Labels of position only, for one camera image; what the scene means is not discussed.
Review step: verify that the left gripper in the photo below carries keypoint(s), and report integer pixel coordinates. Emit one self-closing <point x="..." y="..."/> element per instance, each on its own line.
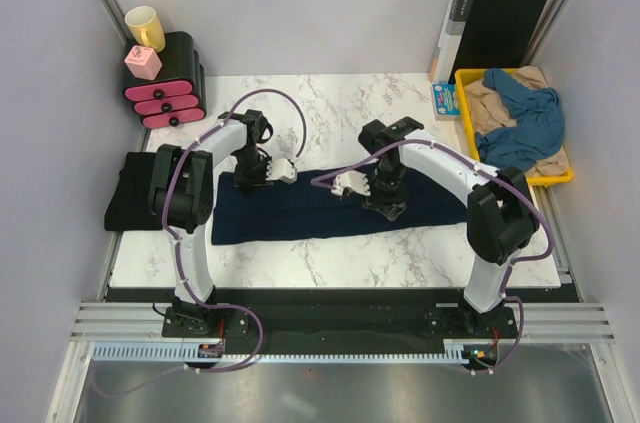
<point x="247" y="185"/>

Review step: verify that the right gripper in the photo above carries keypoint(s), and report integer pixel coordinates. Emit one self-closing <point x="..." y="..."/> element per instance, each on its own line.
<point x="389" y="205"/>

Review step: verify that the navy blue t shirt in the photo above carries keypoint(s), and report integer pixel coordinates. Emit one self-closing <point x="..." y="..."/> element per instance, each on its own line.
<point x="298" y="211"/>

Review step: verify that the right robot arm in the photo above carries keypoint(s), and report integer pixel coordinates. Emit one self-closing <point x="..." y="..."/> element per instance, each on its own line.
<point x="500" y="219"/>

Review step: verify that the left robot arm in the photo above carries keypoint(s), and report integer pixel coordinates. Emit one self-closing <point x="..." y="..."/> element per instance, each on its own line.
<point x="181" y="192"/>

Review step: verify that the blue small book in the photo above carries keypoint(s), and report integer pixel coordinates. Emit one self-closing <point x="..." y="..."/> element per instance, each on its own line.
<point x="445" y="102"/>

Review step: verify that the black pink drawer unit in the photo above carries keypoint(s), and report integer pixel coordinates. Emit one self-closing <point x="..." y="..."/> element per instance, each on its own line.
<point x="177" y="95"/>

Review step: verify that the beige t shirt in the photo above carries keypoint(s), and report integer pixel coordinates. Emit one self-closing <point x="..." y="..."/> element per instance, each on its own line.
<point x="490" y="103"/>

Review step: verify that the folded black t shirt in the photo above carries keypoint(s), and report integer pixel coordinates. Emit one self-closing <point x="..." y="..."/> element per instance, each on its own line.
<point x="128" y="208"/>

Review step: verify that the pink cube box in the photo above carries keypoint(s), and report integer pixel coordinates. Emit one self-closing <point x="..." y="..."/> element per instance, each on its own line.
<point x="143" y="62"/>

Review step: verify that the yellow mug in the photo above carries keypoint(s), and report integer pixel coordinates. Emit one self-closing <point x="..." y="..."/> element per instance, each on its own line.
<point x="146" y="28"/>

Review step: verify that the yellow plastic bin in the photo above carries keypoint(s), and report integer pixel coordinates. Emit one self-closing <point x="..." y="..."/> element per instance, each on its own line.
<point x="463" y="77"/>

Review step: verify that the black orange folder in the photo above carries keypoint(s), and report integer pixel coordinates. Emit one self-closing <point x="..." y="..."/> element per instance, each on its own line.
<point x="482" y="34"/>

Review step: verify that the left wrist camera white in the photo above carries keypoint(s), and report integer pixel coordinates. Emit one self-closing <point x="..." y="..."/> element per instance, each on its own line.
<point x="281" y="169"/>

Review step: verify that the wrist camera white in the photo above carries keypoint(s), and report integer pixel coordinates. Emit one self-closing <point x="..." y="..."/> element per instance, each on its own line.
<point x="281" y="169"/>
<point x="349" y="182"/>

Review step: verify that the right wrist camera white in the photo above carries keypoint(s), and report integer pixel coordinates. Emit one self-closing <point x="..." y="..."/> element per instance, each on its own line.
<point x="349" y="182"/>

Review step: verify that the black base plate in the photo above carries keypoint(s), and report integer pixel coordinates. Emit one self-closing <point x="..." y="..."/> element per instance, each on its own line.
<point x="337" y="322"/>

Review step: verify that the right cable duct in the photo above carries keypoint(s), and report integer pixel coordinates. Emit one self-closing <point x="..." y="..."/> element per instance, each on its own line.
<point x="484" y="352"/>

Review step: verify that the cable duct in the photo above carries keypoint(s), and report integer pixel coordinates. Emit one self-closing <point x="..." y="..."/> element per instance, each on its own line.
<point x="484" y="352"/>
<point x="159" y="351"/>

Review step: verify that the left cable duct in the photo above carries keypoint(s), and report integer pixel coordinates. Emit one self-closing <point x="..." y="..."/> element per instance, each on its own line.
<point x="159" y="351"/>

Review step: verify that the aluminium rail frame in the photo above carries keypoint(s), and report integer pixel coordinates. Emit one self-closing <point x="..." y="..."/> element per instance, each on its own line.
<point x="564" y="369"/>

